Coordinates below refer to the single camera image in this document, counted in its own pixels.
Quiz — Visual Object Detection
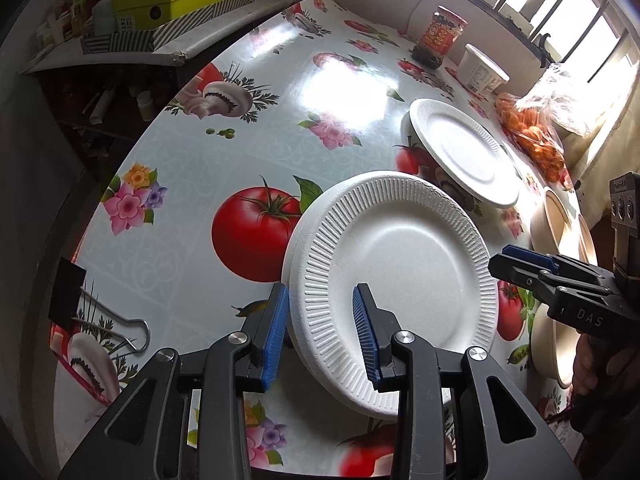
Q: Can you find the red label sauce jar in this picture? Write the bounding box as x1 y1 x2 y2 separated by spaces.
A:
412 6 468 70

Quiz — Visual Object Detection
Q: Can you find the black binder clip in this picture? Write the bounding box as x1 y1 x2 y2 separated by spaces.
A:
47 257 152 356

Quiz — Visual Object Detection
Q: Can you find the plastic bag of oranges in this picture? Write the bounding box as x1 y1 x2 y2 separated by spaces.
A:
495 62 601 191

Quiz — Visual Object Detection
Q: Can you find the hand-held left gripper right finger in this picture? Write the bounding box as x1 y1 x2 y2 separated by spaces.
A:
352 284 583 480

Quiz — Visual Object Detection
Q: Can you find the white smooth-rim foam plate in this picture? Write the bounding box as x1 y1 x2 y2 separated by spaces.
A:
409 98 521 209

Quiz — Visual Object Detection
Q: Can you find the person's right hand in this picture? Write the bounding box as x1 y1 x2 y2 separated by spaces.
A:
570 332 640 433

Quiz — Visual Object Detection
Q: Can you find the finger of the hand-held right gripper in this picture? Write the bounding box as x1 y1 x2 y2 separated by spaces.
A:
501 245 608 281
488 254 568 307

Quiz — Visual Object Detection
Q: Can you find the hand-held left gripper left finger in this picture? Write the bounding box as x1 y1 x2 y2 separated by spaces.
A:
57 284 291 480

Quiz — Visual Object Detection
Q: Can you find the window grille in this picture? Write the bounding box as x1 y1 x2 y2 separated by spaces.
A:
445 0 640 111

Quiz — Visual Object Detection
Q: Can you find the black window hook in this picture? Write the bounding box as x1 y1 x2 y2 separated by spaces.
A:
535 32 556 66

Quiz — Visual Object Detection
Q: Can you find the white paper cup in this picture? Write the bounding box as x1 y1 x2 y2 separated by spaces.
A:
457 43 511 96

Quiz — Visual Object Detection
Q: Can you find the black white striped box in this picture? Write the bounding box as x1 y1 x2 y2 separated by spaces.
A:
80 0 262 56

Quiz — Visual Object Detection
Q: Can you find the printed vegetable tablecloth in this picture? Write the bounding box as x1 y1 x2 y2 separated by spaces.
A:
50 0 601 480

